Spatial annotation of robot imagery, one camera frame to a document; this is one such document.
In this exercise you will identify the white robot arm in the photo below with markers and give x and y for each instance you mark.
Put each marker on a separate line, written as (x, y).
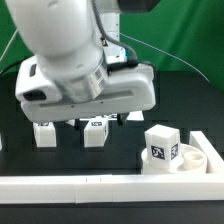
(69, 76)

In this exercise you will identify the white L-shaped fence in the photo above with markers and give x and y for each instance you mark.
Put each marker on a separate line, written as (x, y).
(121, 188)

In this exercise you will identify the white block at left edge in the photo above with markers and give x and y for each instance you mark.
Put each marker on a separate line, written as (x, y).
(1, 142)

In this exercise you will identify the white round stool seat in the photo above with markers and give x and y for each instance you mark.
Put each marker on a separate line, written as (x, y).
(191, 161)

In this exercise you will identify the white marker tag sheet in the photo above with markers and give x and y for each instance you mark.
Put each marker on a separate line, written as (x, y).
(132, 116)

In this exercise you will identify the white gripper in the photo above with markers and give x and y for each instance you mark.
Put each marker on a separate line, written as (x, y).
(97, 93)

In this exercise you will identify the thin white rod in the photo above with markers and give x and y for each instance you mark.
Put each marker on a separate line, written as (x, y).
(8, 45)

